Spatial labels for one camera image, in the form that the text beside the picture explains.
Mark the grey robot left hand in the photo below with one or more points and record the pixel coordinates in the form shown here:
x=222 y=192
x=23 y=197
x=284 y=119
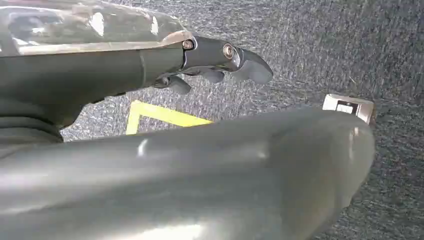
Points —
x=198 y=185

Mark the yellow tape marking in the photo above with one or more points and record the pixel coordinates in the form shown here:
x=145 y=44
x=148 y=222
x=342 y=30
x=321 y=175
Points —
x=155 y=113

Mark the ribbed grey left arm sleeve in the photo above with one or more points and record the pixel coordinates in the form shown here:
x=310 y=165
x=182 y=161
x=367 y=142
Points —
x=26 y=129

